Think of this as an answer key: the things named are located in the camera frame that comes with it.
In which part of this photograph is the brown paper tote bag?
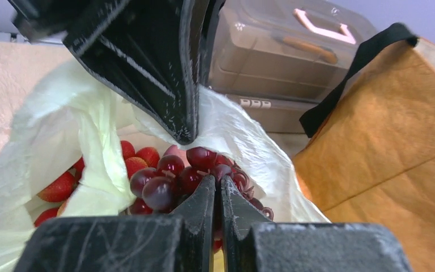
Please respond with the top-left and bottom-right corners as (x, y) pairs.
(292, 23), (435, 271)

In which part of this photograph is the toy grape bunch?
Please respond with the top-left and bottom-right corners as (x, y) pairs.
(129, 146), (275, 252)

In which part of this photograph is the toy lychee bunch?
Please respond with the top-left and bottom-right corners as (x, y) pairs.
(34, 140), (160, 227)

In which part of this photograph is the green plastic grocery bag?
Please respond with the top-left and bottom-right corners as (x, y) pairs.
(0, 59), (327, 271)

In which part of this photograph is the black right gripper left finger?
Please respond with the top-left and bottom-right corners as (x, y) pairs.
(15, 175), (215, 272)

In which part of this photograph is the translucent storage box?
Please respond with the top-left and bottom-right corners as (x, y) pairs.
(208, 1), (377, 134)

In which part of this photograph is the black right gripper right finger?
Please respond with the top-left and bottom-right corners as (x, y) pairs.
(221, 176), (412, 271)

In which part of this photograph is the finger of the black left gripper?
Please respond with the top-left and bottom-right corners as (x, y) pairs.
(11, 0), (224, 145)

